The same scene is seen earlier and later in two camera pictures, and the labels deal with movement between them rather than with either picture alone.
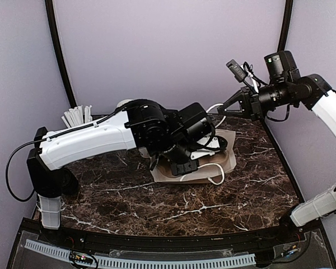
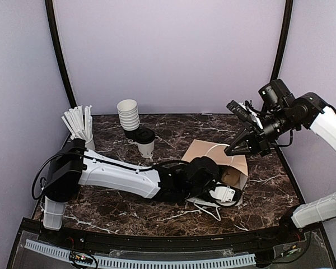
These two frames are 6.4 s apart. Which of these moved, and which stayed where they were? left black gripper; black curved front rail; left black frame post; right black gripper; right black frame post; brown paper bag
Moved: right black gripper; brown paper bag; left black gripper
Stayed: left black frame post; black curved front rail; right black frame post
